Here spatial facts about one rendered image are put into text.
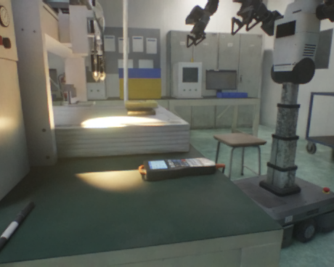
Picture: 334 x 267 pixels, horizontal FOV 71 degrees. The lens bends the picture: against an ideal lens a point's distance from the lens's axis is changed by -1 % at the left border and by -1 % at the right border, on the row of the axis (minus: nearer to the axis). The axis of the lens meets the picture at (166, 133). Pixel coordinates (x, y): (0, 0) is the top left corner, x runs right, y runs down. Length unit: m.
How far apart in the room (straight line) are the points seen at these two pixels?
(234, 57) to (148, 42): 1.78
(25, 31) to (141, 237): 0.60
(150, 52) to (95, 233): 4.84
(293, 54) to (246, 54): 3.73
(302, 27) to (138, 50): 3.91
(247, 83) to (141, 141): 4.66
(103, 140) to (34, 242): 0.41
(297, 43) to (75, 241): 1.49
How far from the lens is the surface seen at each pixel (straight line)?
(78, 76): 1.49
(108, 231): 0.43
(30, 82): 0.76
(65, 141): 0.79
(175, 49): 4.81
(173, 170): 0.61
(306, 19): 1.64
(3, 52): 0.66
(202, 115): 4.98
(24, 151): 0.73
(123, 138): 0.77
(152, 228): 0.43
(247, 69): 5.33
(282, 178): 1.75
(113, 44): 5.14
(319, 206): 1.79
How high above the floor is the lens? 0.99
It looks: 12 degrees down
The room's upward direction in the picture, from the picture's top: straight up
